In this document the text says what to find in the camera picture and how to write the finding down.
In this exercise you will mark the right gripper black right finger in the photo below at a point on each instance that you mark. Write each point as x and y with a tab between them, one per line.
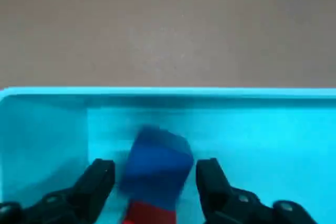
223	203

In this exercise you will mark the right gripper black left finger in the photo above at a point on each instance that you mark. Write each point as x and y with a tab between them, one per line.
78	200

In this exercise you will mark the red cube block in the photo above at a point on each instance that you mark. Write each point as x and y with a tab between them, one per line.
147	214

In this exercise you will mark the blue cube block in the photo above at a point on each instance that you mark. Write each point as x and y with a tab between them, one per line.
157	163

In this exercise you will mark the cyan plastic box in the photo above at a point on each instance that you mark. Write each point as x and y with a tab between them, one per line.
262	134

